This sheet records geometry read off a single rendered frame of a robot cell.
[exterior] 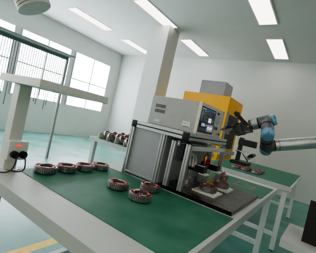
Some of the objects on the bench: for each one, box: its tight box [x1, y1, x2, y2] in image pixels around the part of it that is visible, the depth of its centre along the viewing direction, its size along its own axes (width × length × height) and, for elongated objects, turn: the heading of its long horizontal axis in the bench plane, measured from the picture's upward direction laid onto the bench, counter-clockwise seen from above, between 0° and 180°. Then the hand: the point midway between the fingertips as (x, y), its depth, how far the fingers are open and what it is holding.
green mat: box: [18, 167, 234, 253], centre depth 123 cm, size 94×61×1 cm, turn 153°
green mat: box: [208, 170, 273, 199], centre depth 230 cm, size 94×61×1 cm, turn 153°
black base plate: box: [157, 176, 258, 216], centre depth 164 cm, size 47×64×2 cm
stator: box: [199, 183, 218, 194], centre depth 153 cm, size 11×11×4 cm
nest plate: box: [192, 186, 223, 199], centre depth 154 cm, size 15×15×1 cm
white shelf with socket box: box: [0, 72, 109, 173], centre depth 120 cm, size 35×37×46 cm
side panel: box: [121, 126, 166, 184], centre depth 159 cm, size 28×3×32 cm, turn 153°
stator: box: [140, 181, 160, 193], centre depth 138 cm, size 11×11×4 cm
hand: (221, 128), depth 174 cm, fingers closed
